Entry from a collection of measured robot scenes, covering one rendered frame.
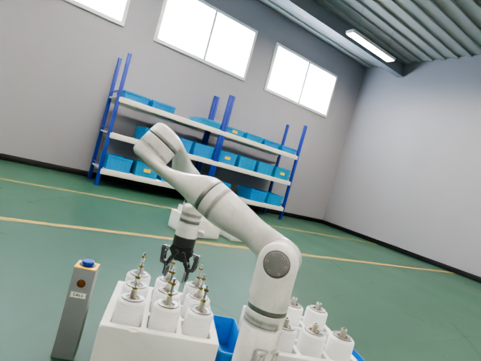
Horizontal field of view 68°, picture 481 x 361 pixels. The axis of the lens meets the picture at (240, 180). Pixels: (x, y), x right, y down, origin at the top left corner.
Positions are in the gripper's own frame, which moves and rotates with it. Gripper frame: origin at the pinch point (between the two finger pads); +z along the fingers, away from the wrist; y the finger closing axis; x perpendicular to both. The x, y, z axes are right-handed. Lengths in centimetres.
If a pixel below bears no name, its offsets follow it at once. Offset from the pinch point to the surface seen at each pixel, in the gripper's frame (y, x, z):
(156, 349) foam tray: 2.6, -7.2, 22.1
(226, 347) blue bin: 20, 36, 35
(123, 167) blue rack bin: -238, 373, 3
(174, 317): 4.3, -2.3, 12.7
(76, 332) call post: -24.7, -9.3, 25.6
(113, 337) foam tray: -10.3, -12.6, 20.7
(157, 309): -1.6, -4.3, 11.1
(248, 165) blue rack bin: -85, 527, -52
